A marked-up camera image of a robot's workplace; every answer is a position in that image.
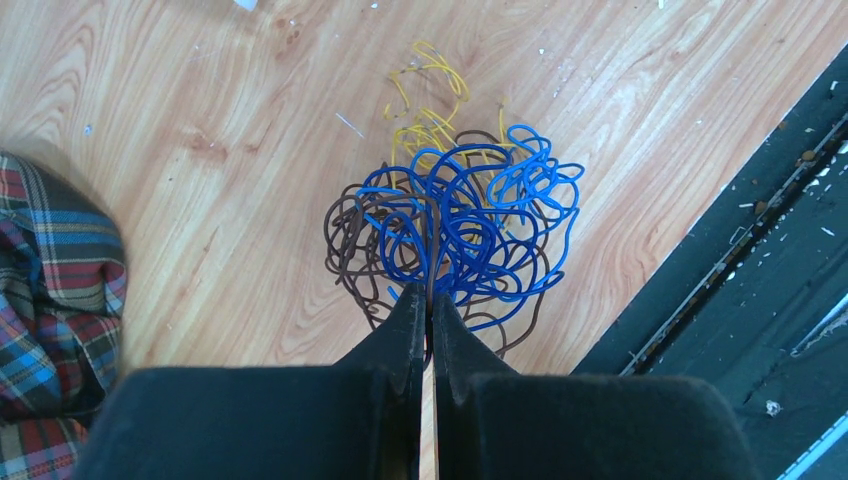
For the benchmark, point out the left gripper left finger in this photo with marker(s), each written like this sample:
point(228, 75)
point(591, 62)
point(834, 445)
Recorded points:
point(358, 418)

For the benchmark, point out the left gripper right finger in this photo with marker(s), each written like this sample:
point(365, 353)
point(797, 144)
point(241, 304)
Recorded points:
point(495, 423)

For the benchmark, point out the plaid flannel shirt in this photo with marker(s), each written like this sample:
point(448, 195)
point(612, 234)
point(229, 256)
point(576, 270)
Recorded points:
point(63, 292)

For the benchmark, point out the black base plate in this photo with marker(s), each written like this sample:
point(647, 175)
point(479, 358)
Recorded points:
point(754, 298)

